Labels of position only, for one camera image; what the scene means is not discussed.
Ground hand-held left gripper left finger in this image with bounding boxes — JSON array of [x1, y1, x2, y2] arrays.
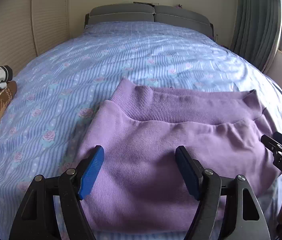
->
[[9, 145, 104, 240]]

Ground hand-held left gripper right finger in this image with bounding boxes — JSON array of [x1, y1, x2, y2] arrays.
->
[[175, 146, 271, 240]]

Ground purple sweatshirt with green print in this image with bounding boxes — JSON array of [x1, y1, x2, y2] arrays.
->
[[77, 78, 282, 233]]

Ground blue striped floral bed cover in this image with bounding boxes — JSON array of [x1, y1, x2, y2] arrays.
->
[[0, 21, 282, 240]]

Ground grey-green curtain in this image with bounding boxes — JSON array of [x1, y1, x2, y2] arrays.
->
[[231, 0, 282, 73]]

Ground grey padded headboard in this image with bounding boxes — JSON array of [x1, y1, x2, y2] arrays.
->
[[85, 4, 214, 37]]

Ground white louvered wardrobe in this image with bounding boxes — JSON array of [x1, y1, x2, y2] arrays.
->
[[0, 0, 70, 80]]

